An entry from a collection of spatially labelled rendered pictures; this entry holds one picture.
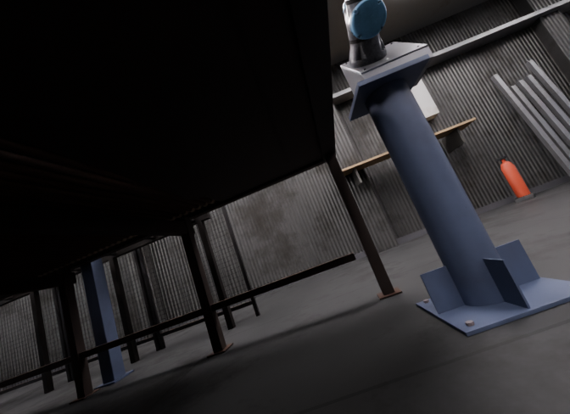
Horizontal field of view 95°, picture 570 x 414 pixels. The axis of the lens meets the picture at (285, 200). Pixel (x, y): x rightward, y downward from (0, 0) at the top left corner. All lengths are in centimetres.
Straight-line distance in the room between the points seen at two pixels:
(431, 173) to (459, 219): 18
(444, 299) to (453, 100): 409
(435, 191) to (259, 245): 325
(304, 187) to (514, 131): 313
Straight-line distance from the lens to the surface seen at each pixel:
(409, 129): 108
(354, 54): 125
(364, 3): 107
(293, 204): 399
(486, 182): 468
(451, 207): 105
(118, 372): 250
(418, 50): 124
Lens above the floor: 37
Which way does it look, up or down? 12 degrees up
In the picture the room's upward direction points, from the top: 21 degrees counter-clockwise
